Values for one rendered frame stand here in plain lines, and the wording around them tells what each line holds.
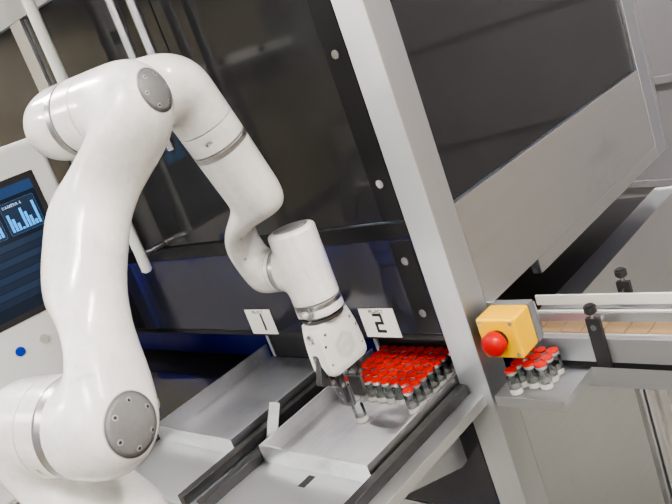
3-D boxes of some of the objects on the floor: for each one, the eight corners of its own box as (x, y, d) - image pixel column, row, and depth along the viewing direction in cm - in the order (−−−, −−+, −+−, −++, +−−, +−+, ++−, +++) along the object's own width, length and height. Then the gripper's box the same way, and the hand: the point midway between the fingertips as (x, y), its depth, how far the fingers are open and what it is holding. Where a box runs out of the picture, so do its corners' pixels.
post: (597, 730, 161) (234, -379, 106) (625, 742, 156) (261, -408, 101) (585, 757, 156) (199, -385, 101) (613, 769, 152) (227, -416, 97)
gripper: (334, 287, 138) (366, 374, 143) (274, 330, 127) (311, 423, 132) (364, 286, 133) (397, 376, 137) (304, 331, 122) (342, 427, 127)
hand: (351, 389), depth 134 cm, fingers open, 3 cm apart
